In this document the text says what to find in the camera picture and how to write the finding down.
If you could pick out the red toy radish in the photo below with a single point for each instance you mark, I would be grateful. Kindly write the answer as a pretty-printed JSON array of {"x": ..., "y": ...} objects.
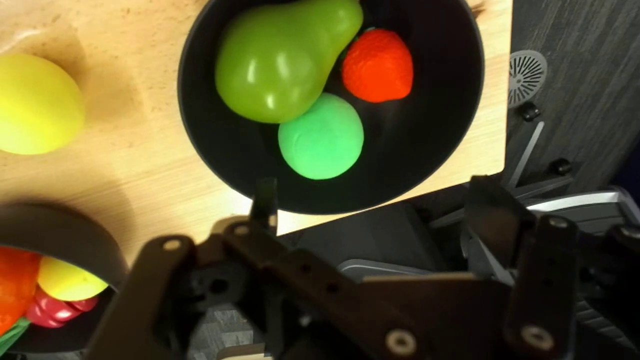
[{"x": 51, "y": 312}]

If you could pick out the yellow green toy apple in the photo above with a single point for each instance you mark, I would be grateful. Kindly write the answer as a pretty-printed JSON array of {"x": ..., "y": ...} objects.
[{"x": 69, "y": 283}]

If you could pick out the red toy strawberry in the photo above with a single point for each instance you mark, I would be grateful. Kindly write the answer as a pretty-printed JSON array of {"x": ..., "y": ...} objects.
[{"x": 379, "y": 67}]

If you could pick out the green toy ball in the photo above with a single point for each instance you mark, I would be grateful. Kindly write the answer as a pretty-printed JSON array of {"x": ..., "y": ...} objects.
[{"x": 322, "y": 143}]

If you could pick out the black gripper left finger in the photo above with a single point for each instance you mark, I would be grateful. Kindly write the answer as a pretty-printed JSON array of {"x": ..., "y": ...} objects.
[{"x": 264, "y": 212}]

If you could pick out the yellow toy lemon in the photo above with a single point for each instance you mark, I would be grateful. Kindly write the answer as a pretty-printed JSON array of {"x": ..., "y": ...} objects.
[{"x": 41, "y": 107}]

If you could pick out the black bowl with pepper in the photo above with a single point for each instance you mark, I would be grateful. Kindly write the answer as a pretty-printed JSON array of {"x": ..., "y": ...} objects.
[{"x": 70, "y": 236}]

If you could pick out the green toy pear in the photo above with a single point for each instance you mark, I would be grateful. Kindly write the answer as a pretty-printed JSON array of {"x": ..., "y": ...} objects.
[{"x": 275, "y": 59}]

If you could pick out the black bowl with banana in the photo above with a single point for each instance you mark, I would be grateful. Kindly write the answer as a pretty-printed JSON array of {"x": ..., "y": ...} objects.
[{"x": 405, "y": 141}]

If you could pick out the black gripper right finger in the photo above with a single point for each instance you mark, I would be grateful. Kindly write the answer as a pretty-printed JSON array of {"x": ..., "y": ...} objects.
[{"x": 491, "y": 229}]

